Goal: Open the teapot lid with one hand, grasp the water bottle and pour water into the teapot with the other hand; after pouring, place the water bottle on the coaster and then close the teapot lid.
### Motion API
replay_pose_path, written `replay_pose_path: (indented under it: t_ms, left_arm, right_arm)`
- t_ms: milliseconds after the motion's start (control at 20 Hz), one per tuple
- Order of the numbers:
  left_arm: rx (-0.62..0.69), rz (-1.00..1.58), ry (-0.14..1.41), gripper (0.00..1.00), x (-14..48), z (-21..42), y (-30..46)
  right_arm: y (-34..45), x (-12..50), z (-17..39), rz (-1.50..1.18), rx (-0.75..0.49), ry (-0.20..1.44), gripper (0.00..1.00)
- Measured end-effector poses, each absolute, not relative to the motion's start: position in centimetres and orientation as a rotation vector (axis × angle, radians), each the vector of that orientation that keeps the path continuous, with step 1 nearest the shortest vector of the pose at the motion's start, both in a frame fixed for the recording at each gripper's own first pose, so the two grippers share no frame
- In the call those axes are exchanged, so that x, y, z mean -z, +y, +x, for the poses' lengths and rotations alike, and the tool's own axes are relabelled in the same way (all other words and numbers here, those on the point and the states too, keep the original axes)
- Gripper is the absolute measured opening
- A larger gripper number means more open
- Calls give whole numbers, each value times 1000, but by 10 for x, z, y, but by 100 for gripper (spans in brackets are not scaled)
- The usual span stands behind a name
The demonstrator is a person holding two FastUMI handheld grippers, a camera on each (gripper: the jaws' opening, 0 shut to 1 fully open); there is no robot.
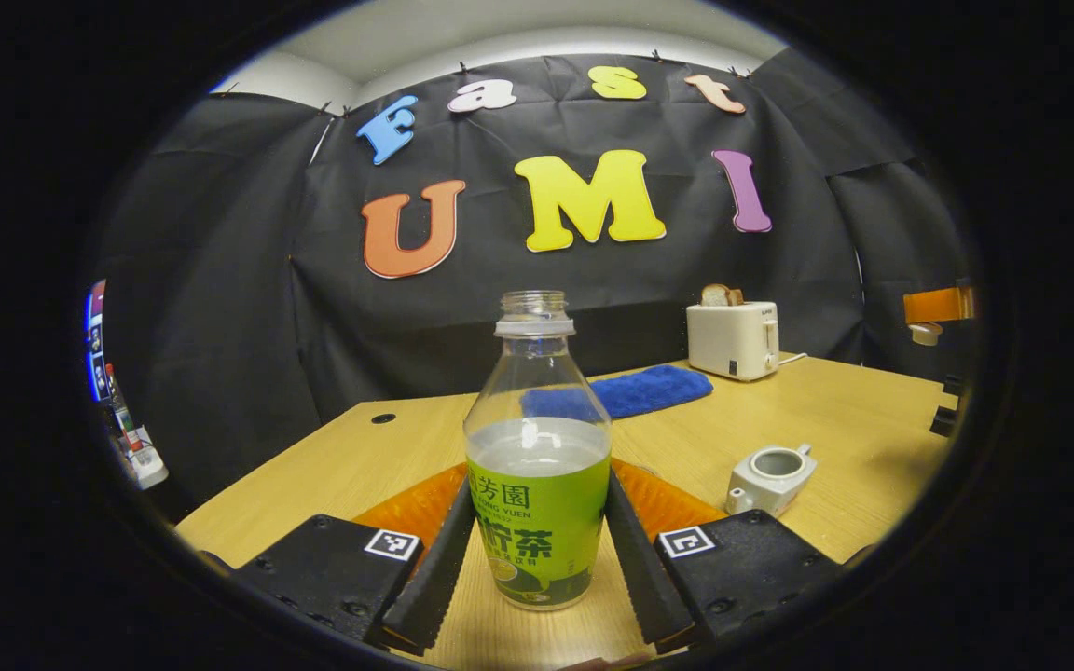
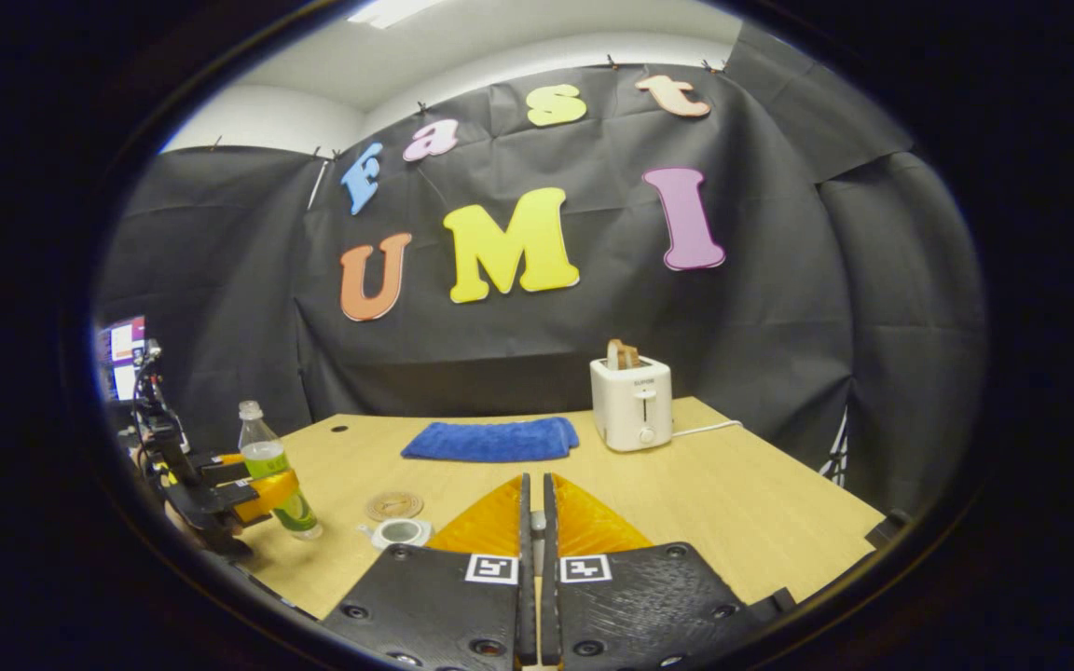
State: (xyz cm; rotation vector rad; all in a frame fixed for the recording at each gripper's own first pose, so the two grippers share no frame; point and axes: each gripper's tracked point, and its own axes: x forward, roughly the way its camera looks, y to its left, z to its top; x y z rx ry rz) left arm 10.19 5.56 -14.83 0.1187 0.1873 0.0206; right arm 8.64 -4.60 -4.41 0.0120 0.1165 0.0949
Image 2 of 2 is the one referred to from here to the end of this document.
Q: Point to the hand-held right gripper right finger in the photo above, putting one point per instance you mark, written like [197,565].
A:
[640,606]

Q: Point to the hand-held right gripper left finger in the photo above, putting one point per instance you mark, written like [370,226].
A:
[444,606]

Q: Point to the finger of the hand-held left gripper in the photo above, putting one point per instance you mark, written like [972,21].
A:
[220,471]
[267,494]

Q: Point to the clear green-label water bottle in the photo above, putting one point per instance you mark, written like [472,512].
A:
[262,438]

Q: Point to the white ceramic teacup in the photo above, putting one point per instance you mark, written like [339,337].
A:
[399,533]

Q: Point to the round woven coaster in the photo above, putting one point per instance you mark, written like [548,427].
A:
[394,506]

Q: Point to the white teacup lid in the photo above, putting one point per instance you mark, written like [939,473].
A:
[538,540]

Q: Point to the computer monitor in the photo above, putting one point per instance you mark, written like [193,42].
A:
[122,359]

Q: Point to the blue towel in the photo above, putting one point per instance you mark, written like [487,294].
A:
[490,440]

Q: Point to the white toaster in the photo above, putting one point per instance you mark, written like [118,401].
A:
[630,405]

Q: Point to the metal tripod stand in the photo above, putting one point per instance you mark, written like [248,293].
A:
[835,447]

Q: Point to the toasted bread slice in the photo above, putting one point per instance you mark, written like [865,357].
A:
[623,354]

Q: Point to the black table clamp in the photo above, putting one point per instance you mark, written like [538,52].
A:
[887,531]

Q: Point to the ceiling light panel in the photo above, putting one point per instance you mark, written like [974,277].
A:
[392,11]

